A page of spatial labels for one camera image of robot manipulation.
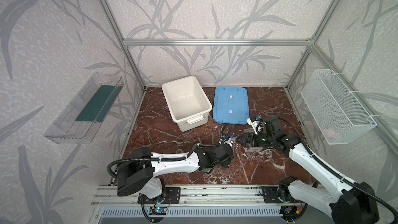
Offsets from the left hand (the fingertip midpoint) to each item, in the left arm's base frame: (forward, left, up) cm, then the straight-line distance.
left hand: (232, 153), depth 79 cm
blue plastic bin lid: (+37, -3, -8) cm, 38 cm away
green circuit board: (-24, +36, -9) cm, 44 cm away
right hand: (+8, -5, +6) cm, 11 cm away
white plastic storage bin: (+36, +26, -8) cm, 45 cm away
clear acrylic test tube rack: (-1, -7, +13) cm, 15 cm away
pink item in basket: (+6, -46, +13) cm, 48 cm away
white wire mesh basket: (+5, -41, +27) cm, 49 cm away
